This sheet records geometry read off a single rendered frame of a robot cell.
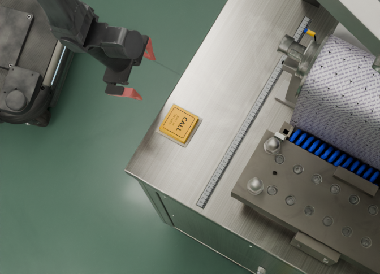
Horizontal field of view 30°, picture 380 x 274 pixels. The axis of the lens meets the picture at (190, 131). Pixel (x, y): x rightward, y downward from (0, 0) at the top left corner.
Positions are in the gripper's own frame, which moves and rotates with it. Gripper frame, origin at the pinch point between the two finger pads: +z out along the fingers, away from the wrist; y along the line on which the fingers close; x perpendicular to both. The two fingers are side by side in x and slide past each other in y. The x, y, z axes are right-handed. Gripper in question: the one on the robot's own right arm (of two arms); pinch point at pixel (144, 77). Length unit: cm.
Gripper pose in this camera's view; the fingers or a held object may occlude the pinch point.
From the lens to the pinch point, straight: 158.4
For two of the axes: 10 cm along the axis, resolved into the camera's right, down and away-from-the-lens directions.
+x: -8.1, -1.0, 5.7
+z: 5.1, 3.5, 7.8
